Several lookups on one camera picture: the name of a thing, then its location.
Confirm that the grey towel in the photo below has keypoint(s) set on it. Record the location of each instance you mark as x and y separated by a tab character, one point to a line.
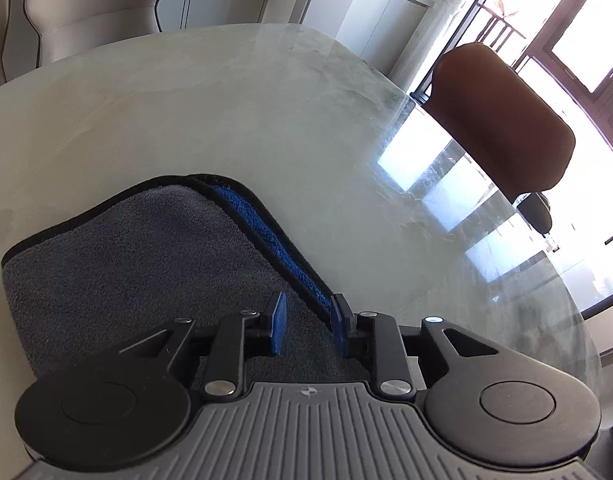
111	260

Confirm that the brown chair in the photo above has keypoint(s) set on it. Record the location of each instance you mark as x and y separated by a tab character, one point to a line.
506	125

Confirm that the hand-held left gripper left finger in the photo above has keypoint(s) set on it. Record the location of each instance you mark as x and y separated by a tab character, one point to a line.
278	325

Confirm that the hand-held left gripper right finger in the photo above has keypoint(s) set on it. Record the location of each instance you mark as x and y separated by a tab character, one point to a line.
340	327

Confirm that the white counter cabinet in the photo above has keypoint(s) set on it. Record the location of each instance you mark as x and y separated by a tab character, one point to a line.
381	25

